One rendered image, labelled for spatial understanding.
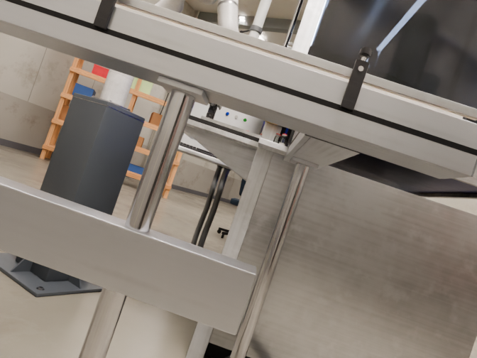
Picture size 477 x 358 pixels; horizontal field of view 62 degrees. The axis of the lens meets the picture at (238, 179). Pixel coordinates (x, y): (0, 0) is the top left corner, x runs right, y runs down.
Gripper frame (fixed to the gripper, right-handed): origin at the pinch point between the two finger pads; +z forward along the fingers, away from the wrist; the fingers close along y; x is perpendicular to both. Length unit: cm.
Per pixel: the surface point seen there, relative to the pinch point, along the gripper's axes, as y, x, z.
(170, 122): -91, -9, 16
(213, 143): -2.5, -5.4, 10.0
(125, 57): -95, 2, 8
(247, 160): -2.5, -21.0, 11.8
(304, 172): -34, -41, 12
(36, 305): -14, 38, 92
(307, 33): -13, -28, -42
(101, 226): -93, -3, 39
